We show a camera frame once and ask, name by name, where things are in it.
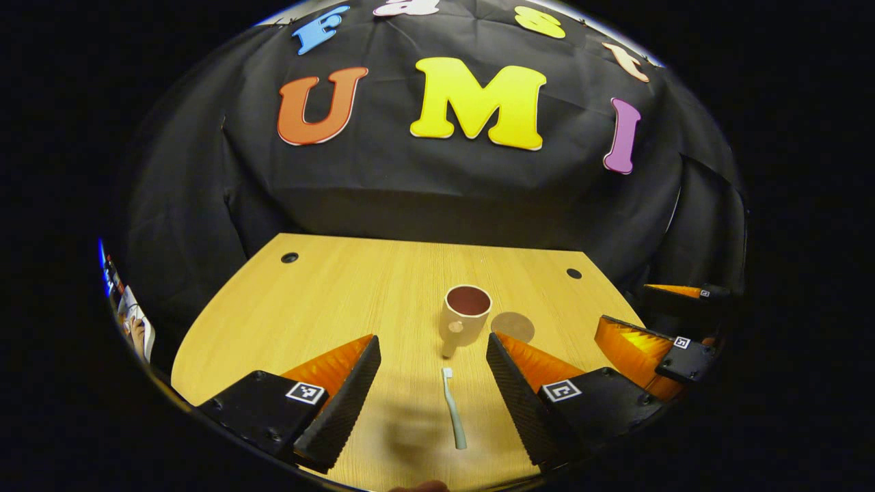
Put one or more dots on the round beige coaster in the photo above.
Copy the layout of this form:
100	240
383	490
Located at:
514	326

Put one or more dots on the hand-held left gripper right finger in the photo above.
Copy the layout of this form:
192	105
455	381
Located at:
523	410

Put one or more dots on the beige cup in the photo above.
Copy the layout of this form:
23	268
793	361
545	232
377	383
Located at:
465	328

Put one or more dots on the computer monitor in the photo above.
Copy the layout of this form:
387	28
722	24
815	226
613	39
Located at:
104	263

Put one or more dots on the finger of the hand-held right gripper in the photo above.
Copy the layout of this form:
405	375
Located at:
687	359
714	295

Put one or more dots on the pale green toothbrush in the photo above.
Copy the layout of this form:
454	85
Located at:
452	410

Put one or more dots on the wooden desktop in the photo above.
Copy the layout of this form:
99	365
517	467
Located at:
342	294

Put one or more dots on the black backdrop cloth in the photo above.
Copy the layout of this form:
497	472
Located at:
444	191

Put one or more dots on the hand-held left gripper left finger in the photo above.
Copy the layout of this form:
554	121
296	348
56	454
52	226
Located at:
345	410

